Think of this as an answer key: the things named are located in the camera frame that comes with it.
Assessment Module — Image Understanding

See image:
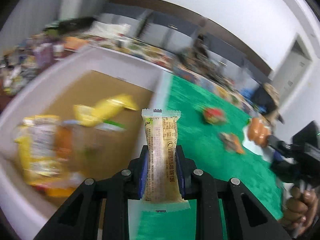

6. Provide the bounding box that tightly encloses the white pack of eggs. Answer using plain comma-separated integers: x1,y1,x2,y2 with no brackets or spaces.
242,118,273,163

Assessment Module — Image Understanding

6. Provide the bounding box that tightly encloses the dark snack orange-edged pouch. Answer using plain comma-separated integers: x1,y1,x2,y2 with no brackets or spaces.
219,132,245,154

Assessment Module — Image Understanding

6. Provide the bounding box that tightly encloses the long yellow snack bar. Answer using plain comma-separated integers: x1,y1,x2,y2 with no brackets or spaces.
142,109,190,213

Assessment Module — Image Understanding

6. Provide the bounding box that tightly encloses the right hand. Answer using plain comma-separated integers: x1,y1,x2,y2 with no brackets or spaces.
278,186,318,236

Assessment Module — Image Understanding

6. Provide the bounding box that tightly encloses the pile of clothes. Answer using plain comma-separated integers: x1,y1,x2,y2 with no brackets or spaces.
241,83,285,126

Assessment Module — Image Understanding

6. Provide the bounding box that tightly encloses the green embroidered bedspread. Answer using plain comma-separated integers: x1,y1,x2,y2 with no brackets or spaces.
129,76,282,239

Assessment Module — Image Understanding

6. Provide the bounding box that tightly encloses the red green nut bag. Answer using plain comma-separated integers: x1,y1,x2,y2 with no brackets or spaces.
202,107,227,125

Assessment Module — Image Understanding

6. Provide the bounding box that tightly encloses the white door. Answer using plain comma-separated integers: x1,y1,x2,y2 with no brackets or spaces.
272,35,312,106

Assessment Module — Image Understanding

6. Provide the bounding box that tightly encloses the orange yellow snack packet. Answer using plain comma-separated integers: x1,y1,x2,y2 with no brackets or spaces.
15,115,83,198

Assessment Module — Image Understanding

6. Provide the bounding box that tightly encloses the white storage box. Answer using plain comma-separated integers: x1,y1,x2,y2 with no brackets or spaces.
1,48,172,239

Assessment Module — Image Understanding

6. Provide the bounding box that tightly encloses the yellow snack bag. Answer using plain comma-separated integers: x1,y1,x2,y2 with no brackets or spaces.
73,94,138,127

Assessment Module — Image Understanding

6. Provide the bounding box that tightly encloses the floral patterned cloth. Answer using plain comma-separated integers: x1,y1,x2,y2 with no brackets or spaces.
177,34,223,82

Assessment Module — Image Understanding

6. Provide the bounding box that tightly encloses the grey pillow centre left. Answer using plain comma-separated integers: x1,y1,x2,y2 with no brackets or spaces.
98,3,200,53

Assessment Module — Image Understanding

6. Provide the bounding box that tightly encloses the dark wooden headboard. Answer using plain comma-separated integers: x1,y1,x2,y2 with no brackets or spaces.
104,0,271,76

